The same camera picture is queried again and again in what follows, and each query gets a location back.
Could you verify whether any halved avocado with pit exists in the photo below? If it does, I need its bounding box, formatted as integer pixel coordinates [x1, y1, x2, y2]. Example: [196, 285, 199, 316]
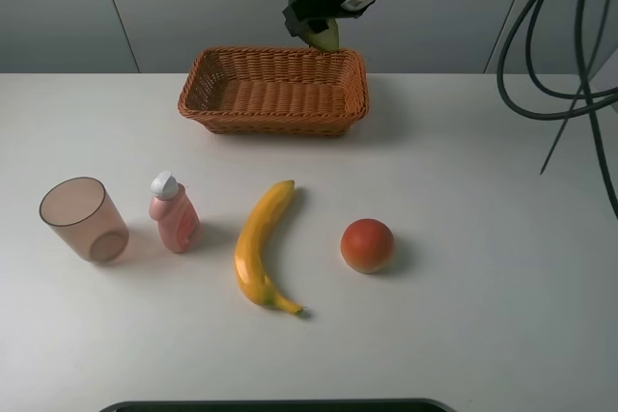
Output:
[300, 18, 339, 53]

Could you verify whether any brown wicker basket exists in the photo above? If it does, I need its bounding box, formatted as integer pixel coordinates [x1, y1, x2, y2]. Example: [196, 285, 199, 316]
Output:
[178, 46, 369, 137]

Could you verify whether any yellow banana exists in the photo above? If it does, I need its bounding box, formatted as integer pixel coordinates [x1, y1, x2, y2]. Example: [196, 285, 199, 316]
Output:
[234, 180, 303, 316]

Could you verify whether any red orange peach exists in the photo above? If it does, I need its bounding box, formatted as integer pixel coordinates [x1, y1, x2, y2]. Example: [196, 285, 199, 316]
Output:
[340, 218, 395, 274]

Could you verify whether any pink lotion bottle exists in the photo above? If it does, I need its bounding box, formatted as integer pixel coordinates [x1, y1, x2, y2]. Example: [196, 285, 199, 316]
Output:
[149, 171, 200, 253]

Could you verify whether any translucent pink plastic cup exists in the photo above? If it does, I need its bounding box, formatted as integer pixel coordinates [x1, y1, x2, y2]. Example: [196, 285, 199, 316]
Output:
[39, 177, 129, 264]

